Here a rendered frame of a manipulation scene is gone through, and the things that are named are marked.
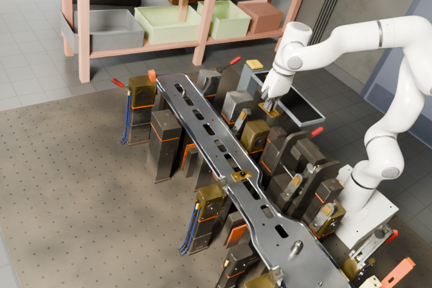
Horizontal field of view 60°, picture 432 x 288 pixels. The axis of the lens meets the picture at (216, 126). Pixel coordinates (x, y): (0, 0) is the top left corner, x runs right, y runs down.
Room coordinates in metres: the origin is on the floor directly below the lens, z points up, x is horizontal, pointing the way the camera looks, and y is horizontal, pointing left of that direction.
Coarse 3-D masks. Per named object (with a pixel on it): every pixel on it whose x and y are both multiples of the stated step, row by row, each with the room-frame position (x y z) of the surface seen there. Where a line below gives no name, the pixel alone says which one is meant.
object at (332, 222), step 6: (342, 210) 0.91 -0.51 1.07; (330, 216) 0.87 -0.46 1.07; (336, 216) 0.88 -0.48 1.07; (342, 216) 0.90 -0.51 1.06; (330, 222) 0.87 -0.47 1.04; (336, 222) 0.89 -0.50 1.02; (324, 228) 0.86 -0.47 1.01; (330, 228) 0.88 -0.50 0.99; (318, 234) 0.87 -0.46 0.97; (324, 234) 0.87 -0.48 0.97
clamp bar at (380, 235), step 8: (384, 224) 0.76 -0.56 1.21; (376, 232) 0.73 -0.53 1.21; (384, 232) 0.74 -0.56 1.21; (392, 232) 0.74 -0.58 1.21; (368, 240) 0.75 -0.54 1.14; (376, 240) 0.75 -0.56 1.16; (384, 240) 0.73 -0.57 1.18; (360, 248) 0.75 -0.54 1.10; (368, 248) 0.74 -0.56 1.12; (376, 248) 0.73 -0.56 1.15; (352, 256) 0.74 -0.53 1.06; (368, 256) 0.72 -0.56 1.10; (360, 264) 0.72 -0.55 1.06
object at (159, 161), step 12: (156, 120) 1.16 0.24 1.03; (168, 120) 1.17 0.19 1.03; (156, 132) 1.15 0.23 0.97; (168, 132) 1.12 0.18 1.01; (156, 144) 1.14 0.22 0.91; (168, 144) 1.13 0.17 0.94; (156, 156) 1.13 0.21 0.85; (168, 156) 1.14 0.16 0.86; (156, 168) 1.11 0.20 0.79; (168, 168) 1.15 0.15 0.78; (156, 180) 1.11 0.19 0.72
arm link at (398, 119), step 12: (408, 72) 1.21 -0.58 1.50; (408, 84) 1.21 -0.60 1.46; (396, 96) 1.20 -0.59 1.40; (408, 96) 1.18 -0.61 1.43; (420, 96) 1.18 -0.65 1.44; (396, 108) 1.17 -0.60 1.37; (408, 108) 1.15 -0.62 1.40; (420, 108) 1.16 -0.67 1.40; (384, 120) 1.20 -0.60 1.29; (396, 120) 1.16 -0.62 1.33; (408, 120) 1.15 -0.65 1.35; (372, 132) 1.25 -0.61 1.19; (384, 132) 1.23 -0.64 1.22; (396, 132) 1.24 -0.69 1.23
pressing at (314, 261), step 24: (168, 96) 1.37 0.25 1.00; (192, 96) 1.42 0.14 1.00; (192, 120) 1.25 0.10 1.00; (216, 120) 1.30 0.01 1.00; (240, 144) 1.18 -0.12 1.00; (216, 168) 1.01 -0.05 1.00; (240, 168) 1.05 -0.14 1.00; (240, 192) 0.93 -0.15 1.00; (264, 192) 0.95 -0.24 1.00; (264, 216) 0.85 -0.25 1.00; (288, 216) 0.88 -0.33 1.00; (264, 240) 0.75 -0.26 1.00; (288, 240) 0.78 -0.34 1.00; (312, 240) 0.80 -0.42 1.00; (288, 264) 0.69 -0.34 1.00; (312, 264) 0.71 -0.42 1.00; (336, 264) 0.74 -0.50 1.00
